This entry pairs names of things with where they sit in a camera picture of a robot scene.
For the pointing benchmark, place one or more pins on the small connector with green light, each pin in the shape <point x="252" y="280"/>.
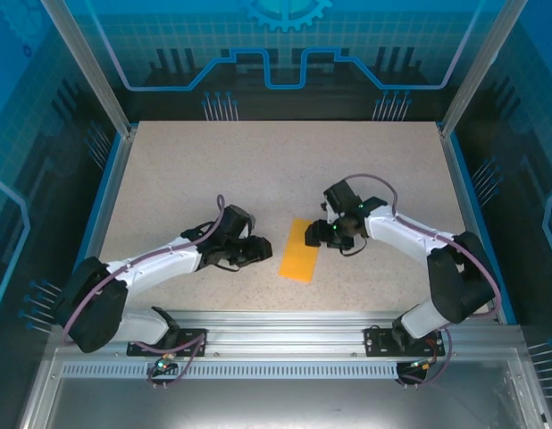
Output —
<point x="421" y="364"/>
<point x="162" y="367"/>

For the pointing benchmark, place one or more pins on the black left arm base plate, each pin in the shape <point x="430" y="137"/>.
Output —
<point x="180" y="334"/>

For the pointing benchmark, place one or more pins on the aluminium frame post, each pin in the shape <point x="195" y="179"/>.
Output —
<point x="477" y="67"/>
<point x="93" y="67"/>

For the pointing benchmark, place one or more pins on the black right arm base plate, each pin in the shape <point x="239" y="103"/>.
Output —
<point x="374" y="342"/>

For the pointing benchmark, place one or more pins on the aluminium side rail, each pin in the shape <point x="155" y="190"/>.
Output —
<point x="103" y="223"/>
<point x="460" y="192"/>

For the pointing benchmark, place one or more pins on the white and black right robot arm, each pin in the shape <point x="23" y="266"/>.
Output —
<point x="405" y="234"/>

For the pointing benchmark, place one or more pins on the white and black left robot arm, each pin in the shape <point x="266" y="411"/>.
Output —
<point x="160" y="263"/>

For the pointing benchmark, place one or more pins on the steel sheet panel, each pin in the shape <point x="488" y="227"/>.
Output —
<point x="280" y="402"/>

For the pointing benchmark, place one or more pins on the blue edge strip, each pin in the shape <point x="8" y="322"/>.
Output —
<point x="91" y="225"/>
<point x="470" y="192"/>

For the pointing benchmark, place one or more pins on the aluminium mounting beam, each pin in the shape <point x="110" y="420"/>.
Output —
<point x="280" y="330"/>

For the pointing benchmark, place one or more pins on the orange cloth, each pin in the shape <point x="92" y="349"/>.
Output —
<point x="298" y="263"/>

